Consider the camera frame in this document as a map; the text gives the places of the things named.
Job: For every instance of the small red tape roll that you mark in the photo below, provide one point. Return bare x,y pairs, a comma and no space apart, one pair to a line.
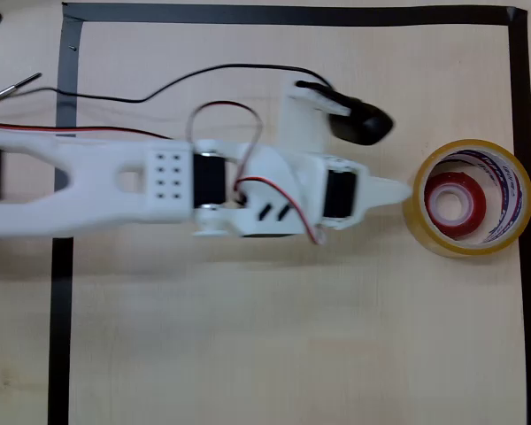
474,212

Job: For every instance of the black camera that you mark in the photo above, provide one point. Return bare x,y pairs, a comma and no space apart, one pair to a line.
363,126

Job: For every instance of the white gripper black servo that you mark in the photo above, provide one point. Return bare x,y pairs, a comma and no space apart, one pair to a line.
340,193

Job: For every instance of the big clear yellowish tape roll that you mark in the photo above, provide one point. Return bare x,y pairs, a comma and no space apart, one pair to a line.
427,241

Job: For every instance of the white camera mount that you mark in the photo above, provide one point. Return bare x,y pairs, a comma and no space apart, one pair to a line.
301,128

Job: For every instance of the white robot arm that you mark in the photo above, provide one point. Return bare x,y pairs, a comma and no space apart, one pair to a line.
97,186

